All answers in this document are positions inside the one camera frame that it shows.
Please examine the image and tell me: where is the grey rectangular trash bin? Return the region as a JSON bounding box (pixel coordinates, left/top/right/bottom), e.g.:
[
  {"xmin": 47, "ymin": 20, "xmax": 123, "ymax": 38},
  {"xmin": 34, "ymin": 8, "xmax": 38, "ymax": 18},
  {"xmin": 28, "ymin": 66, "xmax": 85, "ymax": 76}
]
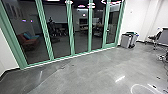
[{"xmin": 119, "ymin": 33, "xmax": 132, "ymax": 50}]

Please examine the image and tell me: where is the green framed glass door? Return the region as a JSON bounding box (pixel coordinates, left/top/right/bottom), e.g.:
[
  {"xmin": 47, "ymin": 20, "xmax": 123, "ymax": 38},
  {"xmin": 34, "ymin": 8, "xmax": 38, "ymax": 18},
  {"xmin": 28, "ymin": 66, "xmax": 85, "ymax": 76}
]
[{"xmin": 0, "ymin": 0, "xmax": 127, "ymax": 70}]

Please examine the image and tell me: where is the dark red lounge sofa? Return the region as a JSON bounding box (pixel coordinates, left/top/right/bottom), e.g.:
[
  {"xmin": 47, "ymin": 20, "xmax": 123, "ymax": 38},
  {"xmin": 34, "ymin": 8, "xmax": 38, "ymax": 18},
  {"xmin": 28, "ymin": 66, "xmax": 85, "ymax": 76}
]
[{"xmin": 17, "ymin": 31, "xmax": 41, "ymax": 51}]

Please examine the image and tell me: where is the black mesh office chair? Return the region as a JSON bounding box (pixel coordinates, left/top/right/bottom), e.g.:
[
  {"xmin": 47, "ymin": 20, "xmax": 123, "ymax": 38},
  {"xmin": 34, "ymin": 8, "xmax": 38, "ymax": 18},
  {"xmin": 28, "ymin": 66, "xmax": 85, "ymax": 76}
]
[{"xmin": 146, "ymin": 28, "xmax": 164, "ymax": 51}]

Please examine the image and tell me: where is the grey desk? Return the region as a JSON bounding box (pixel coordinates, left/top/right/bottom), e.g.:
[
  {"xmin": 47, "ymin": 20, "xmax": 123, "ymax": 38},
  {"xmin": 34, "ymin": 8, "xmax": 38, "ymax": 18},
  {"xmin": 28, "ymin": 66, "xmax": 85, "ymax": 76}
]
[{"xmin": 159, "ymin": 29, "xmax": 168, "ymax": 46}]

